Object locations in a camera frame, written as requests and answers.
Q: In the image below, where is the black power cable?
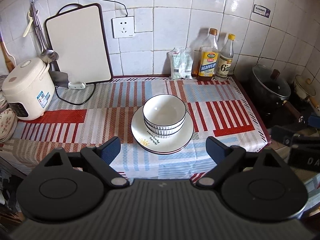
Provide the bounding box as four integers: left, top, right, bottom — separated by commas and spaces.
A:
53, 83, 97, 106

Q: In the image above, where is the yellow label cooking wine bottle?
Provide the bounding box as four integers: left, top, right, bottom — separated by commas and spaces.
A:
197, 28, 219, 81

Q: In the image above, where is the white hanging spoon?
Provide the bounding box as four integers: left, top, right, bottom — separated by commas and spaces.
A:
22, 11, 33, 37

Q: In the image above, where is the black wok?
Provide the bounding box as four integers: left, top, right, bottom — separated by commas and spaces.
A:
251, 64, 304, 128

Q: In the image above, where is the white Morning Honey plate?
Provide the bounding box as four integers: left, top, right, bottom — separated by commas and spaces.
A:
131, 107, 194, 152

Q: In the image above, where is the metal ladle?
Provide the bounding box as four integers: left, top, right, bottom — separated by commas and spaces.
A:
30, 1, 59, 63

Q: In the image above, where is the white vinegar bottle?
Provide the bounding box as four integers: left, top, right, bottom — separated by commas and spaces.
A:
215, 34, 235, 81

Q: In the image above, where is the white cutting board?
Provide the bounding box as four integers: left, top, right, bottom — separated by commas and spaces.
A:
44, 3, 113, 84

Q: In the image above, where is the white plastic seasoning bag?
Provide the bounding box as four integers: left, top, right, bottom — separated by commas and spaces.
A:
168, 47, 184, 80

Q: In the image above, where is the white wall socket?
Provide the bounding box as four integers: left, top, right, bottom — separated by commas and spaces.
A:
112, 16, 135, 38

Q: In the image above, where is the cream enamel saucepan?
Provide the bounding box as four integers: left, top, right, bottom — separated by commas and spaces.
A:
294, 75, 319, 112

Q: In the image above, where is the white ribbed bowl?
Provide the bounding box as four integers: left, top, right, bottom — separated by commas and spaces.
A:
143, 94, 187, 126
144, 118, 185, 129
145, 124, 183, 138

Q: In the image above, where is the blue wall sticker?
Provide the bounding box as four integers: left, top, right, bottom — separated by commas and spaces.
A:
252, 4, 271, 18

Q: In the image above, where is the glass wok lid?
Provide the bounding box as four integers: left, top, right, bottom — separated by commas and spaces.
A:
251, 64, 291, 101

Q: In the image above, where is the pink bunny ceramic plate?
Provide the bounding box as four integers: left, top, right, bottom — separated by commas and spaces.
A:
137, 142, 189, 155

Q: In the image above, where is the striped checkered tablecloth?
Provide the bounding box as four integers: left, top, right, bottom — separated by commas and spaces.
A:
1, 77, 271, 179

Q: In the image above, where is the wooden spatula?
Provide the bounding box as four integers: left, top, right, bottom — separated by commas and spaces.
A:
0, 34, 16, 72

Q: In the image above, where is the white handled knife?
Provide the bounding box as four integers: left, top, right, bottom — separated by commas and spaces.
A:
68, 82, 86, 90

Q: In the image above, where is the white rice cooker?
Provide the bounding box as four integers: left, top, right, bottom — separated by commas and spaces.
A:
2, 57, 55, 120

